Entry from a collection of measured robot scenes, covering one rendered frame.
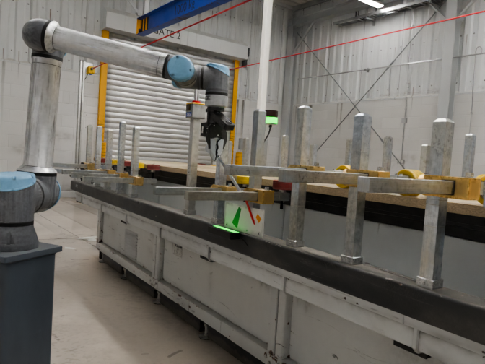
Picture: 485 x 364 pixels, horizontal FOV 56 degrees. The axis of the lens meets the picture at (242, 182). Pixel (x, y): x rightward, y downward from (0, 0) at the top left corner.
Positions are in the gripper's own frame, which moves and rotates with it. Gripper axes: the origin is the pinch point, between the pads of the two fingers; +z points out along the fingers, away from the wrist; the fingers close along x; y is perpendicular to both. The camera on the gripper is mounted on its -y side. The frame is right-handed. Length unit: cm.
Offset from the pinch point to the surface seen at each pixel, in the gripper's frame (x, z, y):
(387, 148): -115, -11, 9
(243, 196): 0.6, 12.7, -22.3
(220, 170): -6.6, 5.1, 6.5
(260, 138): -7.7, -8.5, -18.5
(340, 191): -22, 9, -47
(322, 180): 11, 3, -72
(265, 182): -22.3, 8.7, -4.6
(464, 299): -6, 27, -102
